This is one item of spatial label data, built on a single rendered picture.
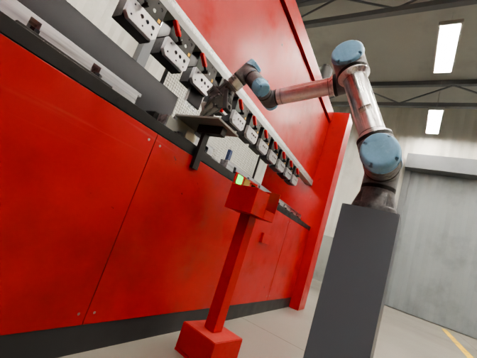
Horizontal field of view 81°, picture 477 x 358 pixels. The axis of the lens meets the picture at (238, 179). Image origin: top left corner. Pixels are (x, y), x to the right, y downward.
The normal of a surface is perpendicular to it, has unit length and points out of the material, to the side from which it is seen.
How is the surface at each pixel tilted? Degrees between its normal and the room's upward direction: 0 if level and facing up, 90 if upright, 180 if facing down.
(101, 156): 90
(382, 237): 90
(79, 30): 90
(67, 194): 90
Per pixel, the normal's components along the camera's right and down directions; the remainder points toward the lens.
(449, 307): -0.62, -0.34
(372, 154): -0.45, -0.19
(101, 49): 0.83, 0.17
